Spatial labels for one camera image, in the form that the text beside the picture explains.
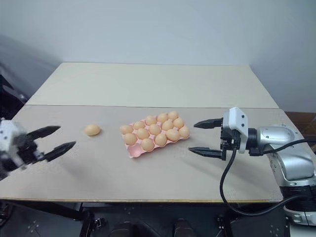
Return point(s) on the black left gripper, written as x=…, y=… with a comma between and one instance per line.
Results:
x=28, y=149

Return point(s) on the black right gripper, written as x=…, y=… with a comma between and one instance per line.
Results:
x=228, y=140

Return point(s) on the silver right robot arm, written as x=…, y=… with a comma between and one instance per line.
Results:
x=279, y=135

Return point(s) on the tan egg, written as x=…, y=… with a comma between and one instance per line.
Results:
x=150, y=120
x=126, y=129
x=172, y=134
x=139, y=125
x=178, y=122
x=130, y=138
x=184, y=131
x=92, y=130
x=142, y=133
x=173, y=115
x=167, y=125
x=163, y=117
x=160, y=139
x=154, y=129
x=147, y=144

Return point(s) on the pink egg tray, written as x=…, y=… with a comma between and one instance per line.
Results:
x=135, y=152

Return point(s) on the black background equipment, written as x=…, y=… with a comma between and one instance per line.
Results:
x=10, y=93

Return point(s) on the dark rounded shape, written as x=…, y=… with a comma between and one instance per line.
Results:
x=126, y=229
x=183, y=228

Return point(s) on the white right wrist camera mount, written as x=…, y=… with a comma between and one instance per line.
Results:
x=237, y=119

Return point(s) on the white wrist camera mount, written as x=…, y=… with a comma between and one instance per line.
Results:
x=237, y=119
x=8, y=138

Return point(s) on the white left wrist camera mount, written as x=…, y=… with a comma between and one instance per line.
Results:
x=8, y=138

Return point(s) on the black table frame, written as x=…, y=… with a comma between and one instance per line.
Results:
x=61, y=209

